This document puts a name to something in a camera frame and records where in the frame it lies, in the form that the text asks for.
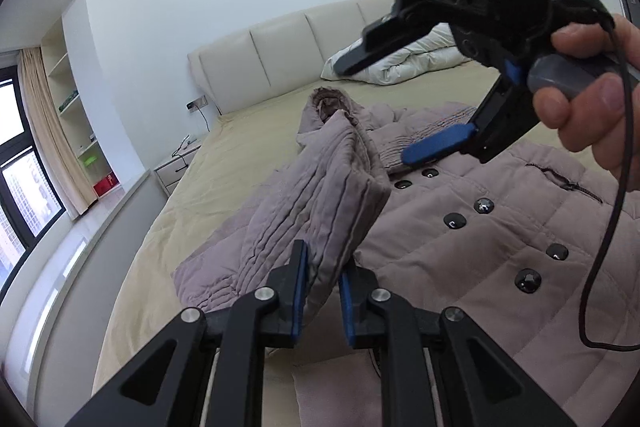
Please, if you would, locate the wall socket with plug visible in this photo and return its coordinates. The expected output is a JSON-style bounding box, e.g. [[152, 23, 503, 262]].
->
[[186, 95, 208, 110]]

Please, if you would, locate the white folded duvet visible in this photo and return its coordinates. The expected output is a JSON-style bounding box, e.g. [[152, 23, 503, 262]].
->
[[320, 23, 470, 86]]

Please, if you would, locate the white wall shelf unit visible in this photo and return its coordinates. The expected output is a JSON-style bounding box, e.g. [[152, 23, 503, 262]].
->
[[40, 17, 114, 188]]

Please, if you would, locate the cream upholstered headboard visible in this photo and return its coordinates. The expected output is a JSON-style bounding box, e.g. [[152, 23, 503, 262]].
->
[[188, 0, 393, 115]]

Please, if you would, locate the white bedside table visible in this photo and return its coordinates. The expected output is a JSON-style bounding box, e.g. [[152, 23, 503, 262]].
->
[[153, 141, 202, 197]]

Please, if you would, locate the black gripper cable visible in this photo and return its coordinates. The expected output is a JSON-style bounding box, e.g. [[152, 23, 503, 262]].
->
[[578, 20, 640, 353]]

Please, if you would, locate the red box on shelf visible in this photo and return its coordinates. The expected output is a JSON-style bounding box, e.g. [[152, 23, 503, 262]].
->
[[93, 172, 119, 197]]

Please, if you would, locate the black framed window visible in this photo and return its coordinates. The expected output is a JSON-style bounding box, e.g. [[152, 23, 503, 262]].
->
[[0, 66, 63, 281]]

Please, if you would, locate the mauve quilted down coat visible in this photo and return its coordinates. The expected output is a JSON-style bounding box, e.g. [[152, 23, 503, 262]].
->
[[174, 88, 639, 426]]

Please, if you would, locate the right human hand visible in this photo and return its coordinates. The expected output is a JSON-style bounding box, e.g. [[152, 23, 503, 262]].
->
[[534, 23, 625, 178]]

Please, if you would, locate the beige curtain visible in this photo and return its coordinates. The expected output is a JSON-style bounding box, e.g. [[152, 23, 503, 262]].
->
[[17, 48, 98, 221]]

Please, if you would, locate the beige bed with sheet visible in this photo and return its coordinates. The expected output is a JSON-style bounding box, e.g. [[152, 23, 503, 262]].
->
[[92, 58, 640, 427]]

